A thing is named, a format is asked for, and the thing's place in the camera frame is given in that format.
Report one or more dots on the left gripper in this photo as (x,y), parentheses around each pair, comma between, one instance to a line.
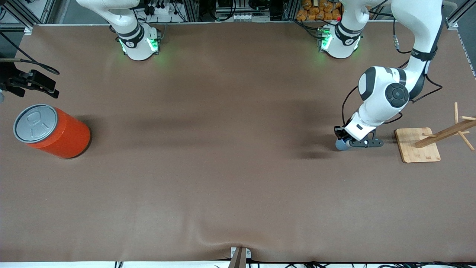
(339,131)

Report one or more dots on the light blue plastic cup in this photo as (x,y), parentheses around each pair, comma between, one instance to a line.
(341,146)

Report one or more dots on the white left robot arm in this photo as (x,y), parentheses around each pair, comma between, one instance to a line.
(375,85)

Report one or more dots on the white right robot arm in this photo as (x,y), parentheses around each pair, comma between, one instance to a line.
(137,48)

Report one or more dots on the wooden cup rack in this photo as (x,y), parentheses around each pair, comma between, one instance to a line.
(416,149)

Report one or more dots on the orange can with silver lid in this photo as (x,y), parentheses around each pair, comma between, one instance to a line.
(63,137)

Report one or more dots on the brown table mat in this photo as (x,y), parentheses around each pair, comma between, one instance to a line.
(238,186)

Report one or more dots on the bag of orange snacks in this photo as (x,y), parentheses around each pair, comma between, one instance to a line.
(316,13)

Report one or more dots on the white power strip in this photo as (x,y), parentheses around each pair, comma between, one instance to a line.
(160,10)

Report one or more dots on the white terminal strip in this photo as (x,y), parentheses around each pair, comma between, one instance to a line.
(243,17)

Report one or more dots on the aluminium frame post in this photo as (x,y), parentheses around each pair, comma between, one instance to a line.
(463,13)
(46,11)
(190,10)
(16,15)
(290,9)

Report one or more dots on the metal camera pole bracket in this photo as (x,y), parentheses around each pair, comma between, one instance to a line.
(240,258)

